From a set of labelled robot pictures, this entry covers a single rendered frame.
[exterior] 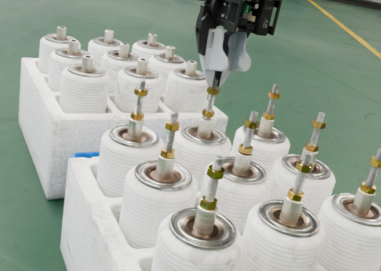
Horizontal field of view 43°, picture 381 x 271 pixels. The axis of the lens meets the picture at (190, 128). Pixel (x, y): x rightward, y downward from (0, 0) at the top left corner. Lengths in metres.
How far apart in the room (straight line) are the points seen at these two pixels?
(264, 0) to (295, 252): 0.33
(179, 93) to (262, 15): 0.43
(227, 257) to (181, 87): 0.59
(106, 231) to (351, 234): 0.31
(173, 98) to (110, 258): 0.54
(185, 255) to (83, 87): 0.53
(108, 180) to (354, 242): 0.35
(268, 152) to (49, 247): 0.41
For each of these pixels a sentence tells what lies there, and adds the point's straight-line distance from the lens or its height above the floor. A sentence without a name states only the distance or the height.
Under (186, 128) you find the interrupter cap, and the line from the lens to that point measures 0.78.
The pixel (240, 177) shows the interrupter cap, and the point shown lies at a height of 0.25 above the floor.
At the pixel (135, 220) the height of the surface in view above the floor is 0.20.
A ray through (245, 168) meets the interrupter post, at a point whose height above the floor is 0.26.
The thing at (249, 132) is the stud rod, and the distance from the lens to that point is 0.66.
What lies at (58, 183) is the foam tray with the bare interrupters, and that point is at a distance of 1.01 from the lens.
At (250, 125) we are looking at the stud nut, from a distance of 0.65.
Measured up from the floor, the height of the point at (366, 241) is 0.24.
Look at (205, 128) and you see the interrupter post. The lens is 0.76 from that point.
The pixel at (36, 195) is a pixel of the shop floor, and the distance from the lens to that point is 1.04.
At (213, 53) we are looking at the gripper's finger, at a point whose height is 0.39.
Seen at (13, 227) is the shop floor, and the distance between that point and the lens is 0.95.
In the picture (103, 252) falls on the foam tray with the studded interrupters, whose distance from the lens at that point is 0.63.
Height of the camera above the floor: 0.55
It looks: 22 degrees down
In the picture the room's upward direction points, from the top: 11 degrees clockwise
